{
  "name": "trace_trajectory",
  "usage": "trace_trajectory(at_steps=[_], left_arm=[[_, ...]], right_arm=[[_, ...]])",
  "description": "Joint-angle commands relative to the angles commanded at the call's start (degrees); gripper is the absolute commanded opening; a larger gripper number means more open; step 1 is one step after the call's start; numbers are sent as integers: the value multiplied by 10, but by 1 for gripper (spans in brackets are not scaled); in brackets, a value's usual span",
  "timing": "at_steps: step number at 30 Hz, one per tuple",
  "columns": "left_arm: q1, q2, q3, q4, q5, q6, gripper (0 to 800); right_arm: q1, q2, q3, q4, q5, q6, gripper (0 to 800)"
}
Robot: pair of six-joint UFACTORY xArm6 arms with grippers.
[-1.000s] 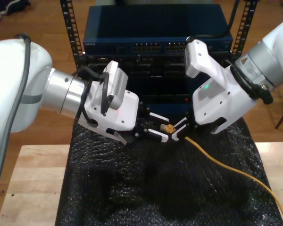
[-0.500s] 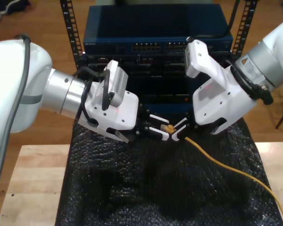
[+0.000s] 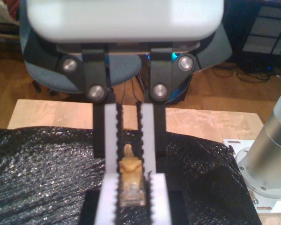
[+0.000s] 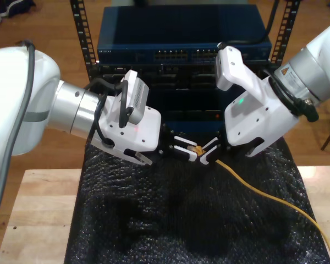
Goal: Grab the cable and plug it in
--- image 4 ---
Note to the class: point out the black perforated rack post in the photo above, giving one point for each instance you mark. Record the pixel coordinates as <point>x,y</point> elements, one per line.
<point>83,35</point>
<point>286,30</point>

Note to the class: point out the black textured mat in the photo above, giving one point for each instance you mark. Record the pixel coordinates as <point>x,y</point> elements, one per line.
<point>181,220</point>

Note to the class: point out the black rack server unit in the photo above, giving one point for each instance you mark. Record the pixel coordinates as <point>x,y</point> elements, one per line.
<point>167,77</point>

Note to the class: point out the blue network switch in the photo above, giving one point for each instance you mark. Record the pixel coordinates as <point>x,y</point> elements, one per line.
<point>167,24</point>

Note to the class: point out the black chassis with red light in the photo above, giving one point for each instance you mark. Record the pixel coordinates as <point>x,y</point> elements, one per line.
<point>187,105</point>

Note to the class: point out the dark sneaker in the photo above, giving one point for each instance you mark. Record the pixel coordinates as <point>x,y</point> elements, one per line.
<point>16,6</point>

